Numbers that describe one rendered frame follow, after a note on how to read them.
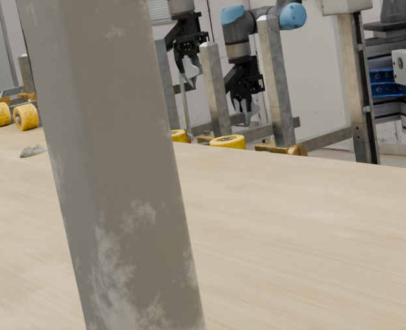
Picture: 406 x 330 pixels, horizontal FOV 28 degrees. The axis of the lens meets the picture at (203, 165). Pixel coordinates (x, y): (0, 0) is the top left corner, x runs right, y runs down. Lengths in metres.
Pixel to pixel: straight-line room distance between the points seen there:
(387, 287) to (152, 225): 0.53
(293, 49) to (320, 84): 0.34
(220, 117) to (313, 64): 3.68
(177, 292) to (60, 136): 0.10
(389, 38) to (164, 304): 2.30
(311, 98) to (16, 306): 4.86
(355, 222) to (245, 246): 0.16
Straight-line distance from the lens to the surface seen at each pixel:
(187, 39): 2.29
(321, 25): 5.58
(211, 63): 2.03
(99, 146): 0.38
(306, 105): 5.84
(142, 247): 0.39
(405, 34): 2.68
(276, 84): 1.83
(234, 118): 2.43
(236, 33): 2.42
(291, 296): 0.90
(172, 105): 2.26
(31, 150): 2.16
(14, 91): 3.71
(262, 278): 0.96
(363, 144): 1.66
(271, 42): 1.83
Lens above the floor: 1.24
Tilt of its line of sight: 12 degrees down
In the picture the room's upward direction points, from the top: 10 degrees counter-clockwise
